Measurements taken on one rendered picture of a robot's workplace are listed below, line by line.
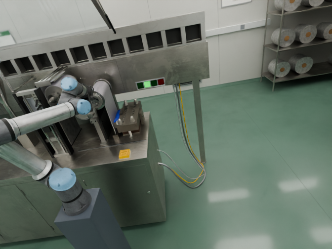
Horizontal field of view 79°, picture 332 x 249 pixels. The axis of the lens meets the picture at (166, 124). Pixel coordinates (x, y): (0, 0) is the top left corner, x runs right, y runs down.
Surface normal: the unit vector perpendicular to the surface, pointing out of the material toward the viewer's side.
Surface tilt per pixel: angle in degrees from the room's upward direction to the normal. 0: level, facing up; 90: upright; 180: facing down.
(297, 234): 0
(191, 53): 90
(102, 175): 90
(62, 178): 7
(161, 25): 90
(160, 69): 90
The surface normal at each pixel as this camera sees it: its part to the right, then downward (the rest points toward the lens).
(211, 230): -0.17, -0.83
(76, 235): 0.01, 0.54
